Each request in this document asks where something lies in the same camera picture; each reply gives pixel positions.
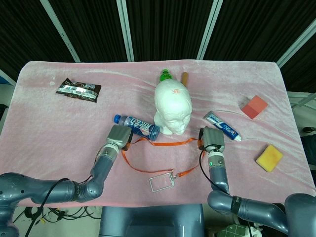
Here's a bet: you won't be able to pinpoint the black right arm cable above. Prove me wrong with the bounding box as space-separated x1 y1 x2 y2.
198 127 216 185

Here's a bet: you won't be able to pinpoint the pink plush table cloth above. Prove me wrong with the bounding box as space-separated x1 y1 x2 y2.
0 59 316 208

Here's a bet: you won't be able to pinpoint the orange lanyard strap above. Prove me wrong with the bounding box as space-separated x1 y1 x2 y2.
122 137 205 179

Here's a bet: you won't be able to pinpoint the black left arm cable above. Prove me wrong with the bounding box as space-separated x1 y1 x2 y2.
31 172 95 228

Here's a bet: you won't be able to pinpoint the clear badge holder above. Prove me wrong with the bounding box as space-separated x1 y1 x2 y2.
149 171 176 194

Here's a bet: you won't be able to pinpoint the green tiled pad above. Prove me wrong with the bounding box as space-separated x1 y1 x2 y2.
217 223 250 237

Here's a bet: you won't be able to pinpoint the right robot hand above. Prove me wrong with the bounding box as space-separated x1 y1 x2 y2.
198 126 226 153

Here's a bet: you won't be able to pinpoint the white foam mannequin head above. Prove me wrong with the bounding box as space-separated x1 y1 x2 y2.
154 79 193 136

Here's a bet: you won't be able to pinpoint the white partition post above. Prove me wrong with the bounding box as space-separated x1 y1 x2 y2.
39 0 81 63
276 18 316 68
116 0 135 62
197 0 224 60

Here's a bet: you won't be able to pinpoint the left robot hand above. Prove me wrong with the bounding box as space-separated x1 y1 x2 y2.
106 124 134 152

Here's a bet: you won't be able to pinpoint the blue plastic drink bottle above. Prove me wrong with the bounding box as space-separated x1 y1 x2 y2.
113 114 160 142

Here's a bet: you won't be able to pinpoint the blue white toothpaste tube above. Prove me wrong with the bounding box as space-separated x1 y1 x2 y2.
203 111 242 142

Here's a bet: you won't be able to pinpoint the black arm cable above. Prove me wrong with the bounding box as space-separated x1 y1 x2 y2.
198 127 216 185
31 172 95 228

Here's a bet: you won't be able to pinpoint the blue grey robot torso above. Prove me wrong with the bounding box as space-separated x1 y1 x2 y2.
98 203 205 237

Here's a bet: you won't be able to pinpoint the brown snack packet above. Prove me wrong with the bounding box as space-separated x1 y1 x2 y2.
55 78 102 103

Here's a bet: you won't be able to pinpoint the red block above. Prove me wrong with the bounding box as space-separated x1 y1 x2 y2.
240 94 269 120

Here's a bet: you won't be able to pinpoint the black floor cables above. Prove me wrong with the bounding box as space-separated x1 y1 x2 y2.
24 206 102 226

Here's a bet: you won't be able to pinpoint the yellow sponge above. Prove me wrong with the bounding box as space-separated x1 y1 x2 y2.
255 144 284 173

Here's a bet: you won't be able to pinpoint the green capped bottle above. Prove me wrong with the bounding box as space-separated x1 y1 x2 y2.
159 69 173 82

